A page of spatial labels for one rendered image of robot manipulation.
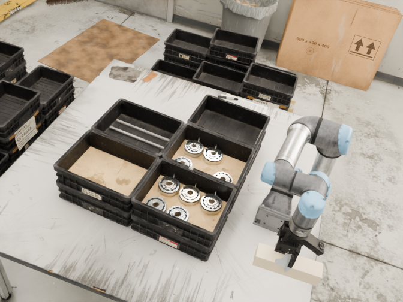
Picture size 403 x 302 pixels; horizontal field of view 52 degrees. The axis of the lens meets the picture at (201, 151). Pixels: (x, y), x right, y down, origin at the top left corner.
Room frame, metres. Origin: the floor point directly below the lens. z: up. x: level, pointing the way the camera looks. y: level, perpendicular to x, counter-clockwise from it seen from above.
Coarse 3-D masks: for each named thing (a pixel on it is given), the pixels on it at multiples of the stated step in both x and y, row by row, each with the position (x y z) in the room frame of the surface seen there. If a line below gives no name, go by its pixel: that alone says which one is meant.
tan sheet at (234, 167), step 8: (176, 152) 1.54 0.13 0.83; (192, 160) 1.50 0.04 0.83; (200, 160) 1.52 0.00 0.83; (224, 160) 1.55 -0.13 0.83; (232, 160) 1.56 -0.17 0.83; (200, 168) 1.46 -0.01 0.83; (208, 168) 1.47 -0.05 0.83; (216, 168) 1.48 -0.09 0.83; (224, 168) 1.49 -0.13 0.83; (232, 168) 1.50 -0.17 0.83; (240, 168) 1.51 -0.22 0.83; (232, 176) 1.44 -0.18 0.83
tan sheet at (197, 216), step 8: (160, 176) 1.35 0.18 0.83; (152, 192) 1.24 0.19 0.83; (200, 192) 1.30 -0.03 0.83; (144, 200) 1.19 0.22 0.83; (168, 200) 1.21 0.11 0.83; (176, 200) 1.22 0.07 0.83; (168, 208) 1.17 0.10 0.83; (192, 208) 1.20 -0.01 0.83; (176, 216) 1.13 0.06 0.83; (192, 216) 1.15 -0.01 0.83; (200, 216) 1.16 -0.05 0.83; (208, 216) 1.16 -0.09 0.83; (216, 216) 1.17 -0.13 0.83; (200, 224) 1.11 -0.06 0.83; (208, 224) 1.12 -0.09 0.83
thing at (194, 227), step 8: (160, 160) 1.37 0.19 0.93; (168, 160) 1.38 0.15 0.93; (152, 168) 1.30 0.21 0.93; (184, 168) 1.34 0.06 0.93; (208, 176) 1.32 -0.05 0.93; (144, 184) 1.20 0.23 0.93; (224, 184) 1.29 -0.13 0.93; (136, 192) 1.14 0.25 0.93; (232, 192) 1.25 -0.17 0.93; (136, 200) 1.10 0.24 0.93; (144, 208) 1.08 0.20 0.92; (152, 208) 1.08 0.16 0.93; (224, 208) 1.15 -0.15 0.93; (168, 216) 1.05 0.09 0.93; (184, 224) 1.03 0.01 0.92; (192, 224) 1.03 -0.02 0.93; (216, 224) 1.06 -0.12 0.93; (200, 232) 1.01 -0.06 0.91; (208, 232) 1.01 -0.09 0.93; (216, 232) 1.03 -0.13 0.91
